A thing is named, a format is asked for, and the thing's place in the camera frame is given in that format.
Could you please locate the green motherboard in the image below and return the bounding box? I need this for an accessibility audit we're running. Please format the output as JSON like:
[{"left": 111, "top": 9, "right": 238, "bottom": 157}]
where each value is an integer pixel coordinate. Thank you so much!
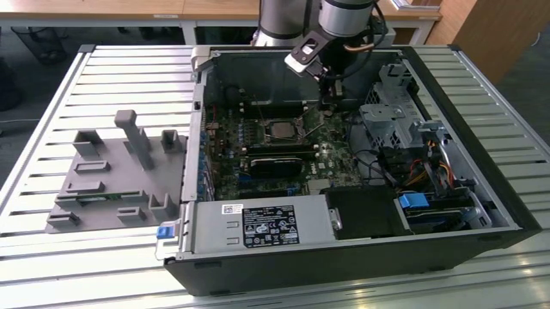
[{"left": 202, "top": 102, "right": 366, "bottom": 200}]

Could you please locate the black plastic air duct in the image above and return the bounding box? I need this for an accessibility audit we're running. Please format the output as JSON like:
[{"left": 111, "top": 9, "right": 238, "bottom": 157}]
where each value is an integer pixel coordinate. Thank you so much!
[{"left": 321, "top": 185, "right": 414, "bottom": 241}]

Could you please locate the black RAM stick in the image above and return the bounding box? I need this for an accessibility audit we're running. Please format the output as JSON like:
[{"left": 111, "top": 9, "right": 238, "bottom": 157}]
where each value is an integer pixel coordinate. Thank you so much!
[{"left": 246, "top": 144, "right": 315, "bottom": 157}]

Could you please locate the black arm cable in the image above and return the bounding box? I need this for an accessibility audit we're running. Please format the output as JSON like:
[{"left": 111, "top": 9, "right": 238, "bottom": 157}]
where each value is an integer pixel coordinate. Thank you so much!
[{"left": 326, "top": 5, "right": 389, "bottom": 80}]

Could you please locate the CPU socket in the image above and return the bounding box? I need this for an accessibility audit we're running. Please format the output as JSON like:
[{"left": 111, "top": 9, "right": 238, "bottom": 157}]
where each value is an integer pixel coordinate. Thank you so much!
[{"left": 257, "top": 118, "right": 309, "bottom": 144}]

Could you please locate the black PC case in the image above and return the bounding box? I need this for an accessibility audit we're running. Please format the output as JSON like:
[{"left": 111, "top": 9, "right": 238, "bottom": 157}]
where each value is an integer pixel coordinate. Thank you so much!
[{"left": 165, "top": 44, "right": 542, "bottom": 297}]

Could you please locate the black graphics card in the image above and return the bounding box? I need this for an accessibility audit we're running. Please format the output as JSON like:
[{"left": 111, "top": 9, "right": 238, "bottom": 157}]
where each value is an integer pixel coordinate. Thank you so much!
[{"left": 247, "top": 156, "right": 305, "bottom": 180}]

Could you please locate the blue disk carrier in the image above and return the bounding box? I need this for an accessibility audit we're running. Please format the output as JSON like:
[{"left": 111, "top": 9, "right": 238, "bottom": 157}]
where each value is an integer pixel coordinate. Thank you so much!
[{"left": 398, "top": 192, "right": 432, "bottom": 212}]

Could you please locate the grey case handle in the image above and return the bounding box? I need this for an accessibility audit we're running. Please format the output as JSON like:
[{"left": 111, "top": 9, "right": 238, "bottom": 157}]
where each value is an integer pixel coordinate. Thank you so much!
[{"left": 190, "top": 46, "right": 213, "bottom": 74}]

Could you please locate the wooden cabinet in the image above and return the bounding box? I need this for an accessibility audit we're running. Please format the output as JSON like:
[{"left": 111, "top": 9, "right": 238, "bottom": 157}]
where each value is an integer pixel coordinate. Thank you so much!
[{"left": 425, "top": 0, "right": 550, "bottom": 85}]

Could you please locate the metal drive cage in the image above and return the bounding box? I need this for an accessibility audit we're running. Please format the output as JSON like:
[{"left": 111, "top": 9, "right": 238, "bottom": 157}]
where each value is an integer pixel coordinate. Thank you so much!
[{"left": 358, "top": 62, "right": 453, "bottom": 149}]

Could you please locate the green RAM stick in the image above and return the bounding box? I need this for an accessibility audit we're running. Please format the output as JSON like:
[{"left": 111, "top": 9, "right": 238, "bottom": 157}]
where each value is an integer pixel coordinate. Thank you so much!
[{"left": 77, "top": 191, "right": 143, "bottom": 203}]

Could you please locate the silver CPU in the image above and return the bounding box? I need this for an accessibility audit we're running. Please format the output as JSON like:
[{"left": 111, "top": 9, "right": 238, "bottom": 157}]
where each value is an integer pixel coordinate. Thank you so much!
[{"left": 269, "top": 122, "right": 299, "bottom": 138}]

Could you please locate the grey power supply unit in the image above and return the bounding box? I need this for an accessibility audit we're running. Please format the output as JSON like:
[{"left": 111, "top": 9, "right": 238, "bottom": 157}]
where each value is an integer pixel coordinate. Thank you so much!
[{"left": 189, "top": 194, "right": 337, "bottom": 254}]

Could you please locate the black internal cable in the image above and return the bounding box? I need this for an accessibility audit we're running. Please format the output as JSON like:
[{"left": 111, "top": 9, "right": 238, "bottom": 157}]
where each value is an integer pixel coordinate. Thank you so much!
[{"left": 350, "top": 149, "right": 400, "bottom": 188}]

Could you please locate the yellow orange wire bundle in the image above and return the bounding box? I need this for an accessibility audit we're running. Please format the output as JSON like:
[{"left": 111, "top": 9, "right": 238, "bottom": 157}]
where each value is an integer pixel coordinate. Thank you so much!
[{"left": 406, "top": 159, "right": 456, "bottom": 188}]

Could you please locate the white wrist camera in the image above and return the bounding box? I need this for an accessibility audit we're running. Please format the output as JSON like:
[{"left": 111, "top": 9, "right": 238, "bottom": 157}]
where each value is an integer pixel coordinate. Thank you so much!
[{"left": 283, "top": 30, "right": 329, "bottom": 79}]

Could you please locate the silver chipset heatsink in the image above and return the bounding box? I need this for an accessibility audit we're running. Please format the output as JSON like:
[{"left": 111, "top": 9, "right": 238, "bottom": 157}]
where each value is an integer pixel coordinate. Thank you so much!
[{"left": 307, "top": 179, "right": 330, "bottom": 194}]

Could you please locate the grey parts rack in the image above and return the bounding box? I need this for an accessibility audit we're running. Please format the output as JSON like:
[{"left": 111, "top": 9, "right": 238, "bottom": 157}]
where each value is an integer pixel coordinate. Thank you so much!
[{"left": 44, "top": 109, "right": 191, "bottom": 235}]

